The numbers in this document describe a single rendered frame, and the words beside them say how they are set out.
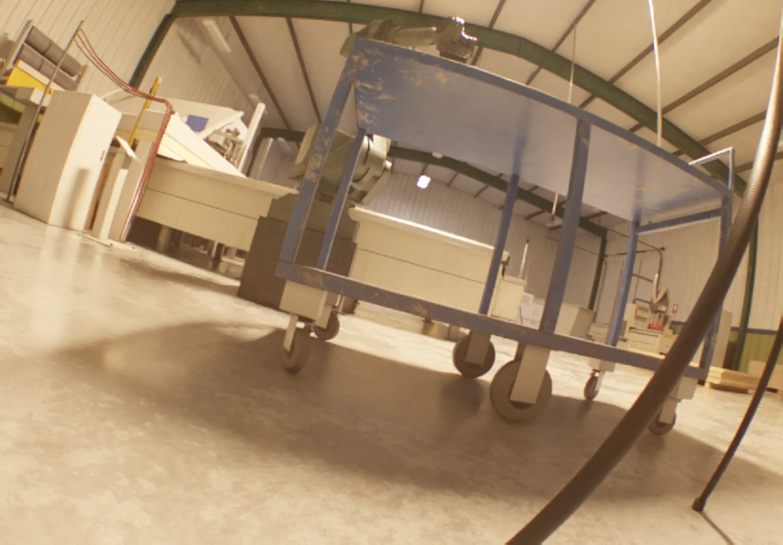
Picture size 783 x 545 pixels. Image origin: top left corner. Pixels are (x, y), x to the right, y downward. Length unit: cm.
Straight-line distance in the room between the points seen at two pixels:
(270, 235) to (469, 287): 168
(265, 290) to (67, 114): 220
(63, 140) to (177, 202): 120
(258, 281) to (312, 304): 123
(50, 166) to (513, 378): 329
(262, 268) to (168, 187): 169
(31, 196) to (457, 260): 357
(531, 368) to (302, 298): 71
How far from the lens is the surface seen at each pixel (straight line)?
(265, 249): 226
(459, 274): 313
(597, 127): 137
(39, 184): 341
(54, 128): 348
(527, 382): 120
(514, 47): 844
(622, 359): 133
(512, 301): 329
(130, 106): 784
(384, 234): 307
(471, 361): 174
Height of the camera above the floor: 31
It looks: 5 degrees up
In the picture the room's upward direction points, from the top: 16 degrees clockwise
